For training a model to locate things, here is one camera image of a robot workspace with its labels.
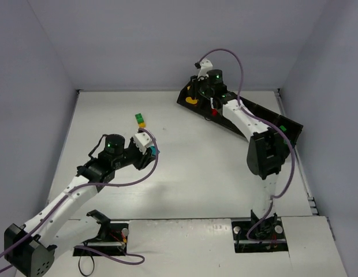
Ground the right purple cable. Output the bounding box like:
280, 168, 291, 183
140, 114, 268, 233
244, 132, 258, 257
200, 49, 296, 242

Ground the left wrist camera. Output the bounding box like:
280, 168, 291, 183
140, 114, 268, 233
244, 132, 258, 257
132, 132, 154, 154

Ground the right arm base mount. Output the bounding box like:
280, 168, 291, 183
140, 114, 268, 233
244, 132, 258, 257
231, 220, 289, 254

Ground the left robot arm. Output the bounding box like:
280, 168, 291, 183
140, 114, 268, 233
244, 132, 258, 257
2, 128, 159, 276

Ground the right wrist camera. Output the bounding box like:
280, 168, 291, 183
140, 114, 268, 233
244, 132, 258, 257
195, 58, 213, 79

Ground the yellow oval butterfly brick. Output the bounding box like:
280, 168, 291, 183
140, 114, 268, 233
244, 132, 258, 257
185, 97, 198, 105

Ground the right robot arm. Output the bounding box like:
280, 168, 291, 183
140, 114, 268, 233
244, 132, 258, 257
185, 68, 293, 239

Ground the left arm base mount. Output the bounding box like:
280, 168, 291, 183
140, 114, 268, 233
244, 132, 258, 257
79, 210, 129, 256

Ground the black compartment tray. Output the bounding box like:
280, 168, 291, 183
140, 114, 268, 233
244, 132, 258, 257
177, 81, 303, 162

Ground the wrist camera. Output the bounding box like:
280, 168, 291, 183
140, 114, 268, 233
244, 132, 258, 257
132, 132, 154, 154
195, 58, 213, 79

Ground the green yellow brick stack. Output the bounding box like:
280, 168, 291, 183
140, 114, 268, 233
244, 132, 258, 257
135, 113, 146, 128

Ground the yellow blue red brick stack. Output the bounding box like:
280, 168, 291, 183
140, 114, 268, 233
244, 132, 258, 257
150, 146, 159, 157

